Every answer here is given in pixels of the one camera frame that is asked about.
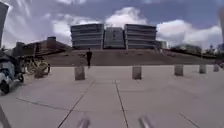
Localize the low pale building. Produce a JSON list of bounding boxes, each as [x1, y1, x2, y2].
[[173, 43, 203, 54]]

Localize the grey concrete bollard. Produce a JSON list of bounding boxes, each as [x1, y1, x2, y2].
[[174, 64, 184, 77], [74, 65, 86, 81], [198, 63, 207, 75], [131, 65, 143, 81], [213, 63, 220, 73]]

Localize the wide brown stone stairs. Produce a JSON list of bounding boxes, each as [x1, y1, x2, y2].
[[42, 48, 218, 67]]

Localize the tall dark building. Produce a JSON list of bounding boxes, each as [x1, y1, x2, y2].
[[0, 1, 10, 48]]

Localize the pale concrete slab plaza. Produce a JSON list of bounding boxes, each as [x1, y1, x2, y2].
[[0, 64, 224, 128]]

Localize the robot's own part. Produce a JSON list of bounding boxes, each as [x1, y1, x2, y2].
[[78, 116, 91, 128], [138, 115, 152, 128]]

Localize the person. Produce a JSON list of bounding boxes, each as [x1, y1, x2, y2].
[[85, 47, 94, 70]]

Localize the low brown building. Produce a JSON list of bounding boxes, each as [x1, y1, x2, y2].
[[12, 36, 73, 57]]

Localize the large grey layered building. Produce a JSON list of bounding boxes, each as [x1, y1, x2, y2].
[[69, 22, 158, 51]]

